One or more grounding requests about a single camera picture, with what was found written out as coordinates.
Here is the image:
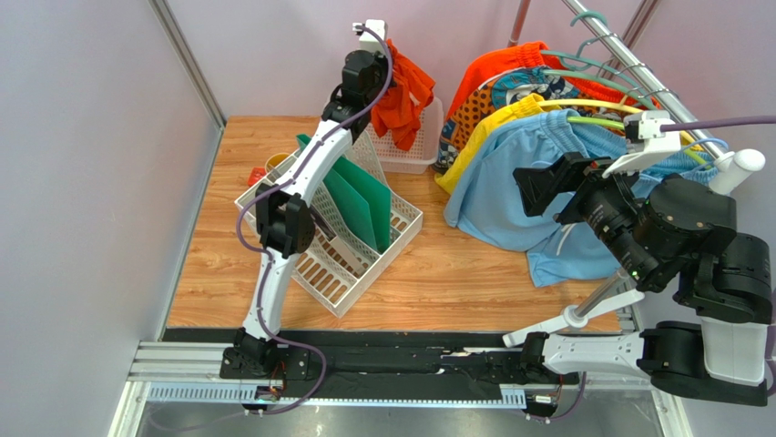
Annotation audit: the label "green hanger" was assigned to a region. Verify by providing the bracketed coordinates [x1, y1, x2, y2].
[567, 116, 710, 167]

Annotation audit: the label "light blue shorts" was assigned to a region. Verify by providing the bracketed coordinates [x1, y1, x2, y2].
[444, 108, 722, 288]

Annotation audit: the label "orange shorts front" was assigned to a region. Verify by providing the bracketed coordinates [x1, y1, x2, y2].
[372, 39, 435, 151]

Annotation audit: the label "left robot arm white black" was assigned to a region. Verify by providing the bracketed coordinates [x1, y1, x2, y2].
[220, 49, 393, 379]

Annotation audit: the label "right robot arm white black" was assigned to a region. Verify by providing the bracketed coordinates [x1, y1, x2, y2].
[503, 153, 773, 407]

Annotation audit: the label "yellow hanger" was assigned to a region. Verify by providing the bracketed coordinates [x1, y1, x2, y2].
[537, 98, 700, 151]

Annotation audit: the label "teal hanger front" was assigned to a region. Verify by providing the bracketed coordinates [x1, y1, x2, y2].
[539, 43, 660, 109]

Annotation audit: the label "teal hanger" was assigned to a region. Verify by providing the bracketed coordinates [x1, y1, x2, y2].
[539, 43, 660, 109]
[540, 32, 636, 86]

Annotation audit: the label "yellow shorts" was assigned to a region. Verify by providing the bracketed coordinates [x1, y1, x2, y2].
[434, 94, 699, 195]

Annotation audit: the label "teal hanger back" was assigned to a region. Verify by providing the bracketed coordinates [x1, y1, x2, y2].
[540, 32, 636, 86]

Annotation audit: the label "patterned blue orange shorts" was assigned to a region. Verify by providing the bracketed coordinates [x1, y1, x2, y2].
[432, 66, 593, 174]

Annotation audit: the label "orange shorts back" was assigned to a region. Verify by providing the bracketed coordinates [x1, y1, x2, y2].
[446, 41, 595, 118]

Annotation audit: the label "white perforated basket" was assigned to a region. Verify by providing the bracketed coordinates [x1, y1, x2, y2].
[365, 97, 444, 174]

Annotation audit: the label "green folder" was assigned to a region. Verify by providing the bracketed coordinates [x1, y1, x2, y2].
[311, 158, 392, 254]

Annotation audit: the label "white file organizer rack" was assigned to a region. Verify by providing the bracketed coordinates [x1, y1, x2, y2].
[234, 127, 424, 318]

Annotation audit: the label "yellow cup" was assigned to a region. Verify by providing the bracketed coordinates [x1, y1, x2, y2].
[264, 153, 290, 172]

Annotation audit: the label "small red object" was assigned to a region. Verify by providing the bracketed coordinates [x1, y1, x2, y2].
[247, 167, 267, 187]

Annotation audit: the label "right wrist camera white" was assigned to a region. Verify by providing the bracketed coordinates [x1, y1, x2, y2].
[603, 110, 681, 178]

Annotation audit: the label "metal clothes rack rail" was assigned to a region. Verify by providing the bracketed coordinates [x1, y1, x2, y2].
[503, 1, 775, 347]

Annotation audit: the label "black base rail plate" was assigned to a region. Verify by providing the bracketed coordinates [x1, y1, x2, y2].
[220, 329, 557, 385]

